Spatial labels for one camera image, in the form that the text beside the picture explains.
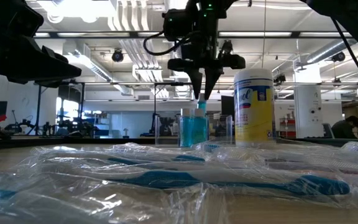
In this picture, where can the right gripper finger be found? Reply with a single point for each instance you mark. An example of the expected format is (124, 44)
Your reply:
(211, 81)
(196, 82)

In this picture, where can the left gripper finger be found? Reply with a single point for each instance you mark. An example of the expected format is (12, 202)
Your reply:
(49, 84)
(54, 68)

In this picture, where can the teal mouthwash bottle white cap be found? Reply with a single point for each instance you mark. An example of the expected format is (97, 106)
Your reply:
(202, 104)
(199, 130)
(186, 130)

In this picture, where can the clear acrylic organizer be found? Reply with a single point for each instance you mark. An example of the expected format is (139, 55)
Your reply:
(166, 130)

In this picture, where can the dark grey white toothbrush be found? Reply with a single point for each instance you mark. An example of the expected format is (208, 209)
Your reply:
(291, 161)

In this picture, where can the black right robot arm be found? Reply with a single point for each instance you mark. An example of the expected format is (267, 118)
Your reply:
(353, 18)

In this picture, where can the black monitor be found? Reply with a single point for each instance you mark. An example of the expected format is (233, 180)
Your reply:
(227, 104)

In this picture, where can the yellow Lysol wipes canister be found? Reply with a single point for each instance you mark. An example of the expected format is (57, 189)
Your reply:
(253, 109)

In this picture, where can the red shelf unit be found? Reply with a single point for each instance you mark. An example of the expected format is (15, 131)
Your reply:
(287, 127)

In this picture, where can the white pillar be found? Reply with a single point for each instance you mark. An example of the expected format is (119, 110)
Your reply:
(308, 109)

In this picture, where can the person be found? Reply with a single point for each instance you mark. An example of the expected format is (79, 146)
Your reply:
(345, 129)

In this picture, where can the silver ceiling duct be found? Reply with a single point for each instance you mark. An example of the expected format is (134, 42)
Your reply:
(325, 51)
(179, 77)

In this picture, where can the black background station frame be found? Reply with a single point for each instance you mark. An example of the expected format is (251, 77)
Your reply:
(38, 105)

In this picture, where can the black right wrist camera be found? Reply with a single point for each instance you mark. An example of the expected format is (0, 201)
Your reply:
(179, 25)

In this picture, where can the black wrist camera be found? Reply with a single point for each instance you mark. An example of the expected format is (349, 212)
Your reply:
(179, 25)
(20, 17)

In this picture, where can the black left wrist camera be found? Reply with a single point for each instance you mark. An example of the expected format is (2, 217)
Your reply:
(20, 17)

